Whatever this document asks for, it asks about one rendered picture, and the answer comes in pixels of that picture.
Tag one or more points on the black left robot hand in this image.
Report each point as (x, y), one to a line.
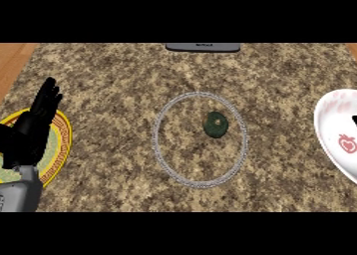
(31, 127)

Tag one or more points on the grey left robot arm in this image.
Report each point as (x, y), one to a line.
(14, 192)

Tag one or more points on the white bowl with red print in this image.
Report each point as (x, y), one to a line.
(341, 132)

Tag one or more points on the dark green cupcake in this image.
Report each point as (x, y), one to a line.
(215, 124)

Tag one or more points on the yellow patterned round plate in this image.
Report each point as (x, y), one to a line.
(57, 142)

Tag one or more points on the dark grey flat appliance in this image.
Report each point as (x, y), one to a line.
(202, 47)

